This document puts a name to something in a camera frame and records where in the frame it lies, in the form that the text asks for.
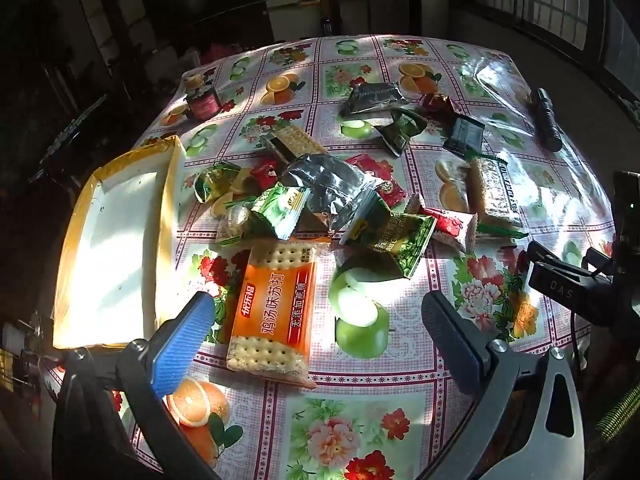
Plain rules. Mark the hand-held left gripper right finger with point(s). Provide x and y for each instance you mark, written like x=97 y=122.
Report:
x=452 y=345

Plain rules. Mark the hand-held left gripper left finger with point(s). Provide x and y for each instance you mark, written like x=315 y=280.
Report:
x=184 y=342

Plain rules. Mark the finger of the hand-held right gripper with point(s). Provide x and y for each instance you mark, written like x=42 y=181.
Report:
x=560 y=282

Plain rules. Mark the orange cracker packet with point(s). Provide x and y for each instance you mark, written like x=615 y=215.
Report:
x=272 y=315

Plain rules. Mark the cracker packet with green ends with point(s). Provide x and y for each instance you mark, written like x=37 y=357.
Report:
x=495 y=195

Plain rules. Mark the large green pea packet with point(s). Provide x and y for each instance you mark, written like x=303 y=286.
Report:
x=400 y=240

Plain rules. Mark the red white wafer packet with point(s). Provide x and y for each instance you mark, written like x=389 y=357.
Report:
x=450 y=225

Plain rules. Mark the yellow cardboard box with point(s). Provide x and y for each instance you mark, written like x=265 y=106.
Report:
x=115 y=240

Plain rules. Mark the small pale snack packet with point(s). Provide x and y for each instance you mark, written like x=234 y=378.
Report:
x=235 y=220

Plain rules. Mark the green white pea packet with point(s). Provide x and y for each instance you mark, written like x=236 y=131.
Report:
x=277 y=210

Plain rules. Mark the green yellow snack packet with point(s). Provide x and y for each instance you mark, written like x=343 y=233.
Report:
x=215 y=180

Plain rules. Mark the dark green snack packet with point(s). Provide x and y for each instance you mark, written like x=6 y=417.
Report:
x=462 y=135

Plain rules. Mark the small red snack packet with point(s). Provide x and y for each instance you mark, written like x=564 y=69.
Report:
x=264 y=172

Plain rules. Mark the large silver foil packet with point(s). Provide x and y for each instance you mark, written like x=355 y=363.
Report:
x=325 y=185

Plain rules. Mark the dark red snack packet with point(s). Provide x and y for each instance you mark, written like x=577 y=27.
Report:
x=437 y=107

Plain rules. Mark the olive green snack packet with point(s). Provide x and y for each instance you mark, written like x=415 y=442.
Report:
x=402 y=132

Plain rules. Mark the clear cracker packet dark stripe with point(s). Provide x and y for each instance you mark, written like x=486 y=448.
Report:
x=297 y=142

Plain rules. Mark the small silver foil packet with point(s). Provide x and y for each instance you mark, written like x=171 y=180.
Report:
x=375 y=97

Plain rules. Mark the fruit and flower tablecloth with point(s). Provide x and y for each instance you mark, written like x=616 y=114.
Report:
x=350 y=410

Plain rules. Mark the black flashlight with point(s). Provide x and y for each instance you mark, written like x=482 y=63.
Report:
x=547 y=120

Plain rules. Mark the dark side table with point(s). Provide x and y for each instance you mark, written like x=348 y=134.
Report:
x=70 y=135

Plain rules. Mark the dark cylinder with red label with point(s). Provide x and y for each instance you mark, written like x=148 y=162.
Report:
x=204 y=104

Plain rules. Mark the small tan capped cylinder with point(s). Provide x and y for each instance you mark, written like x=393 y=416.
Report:
x=194 y=80

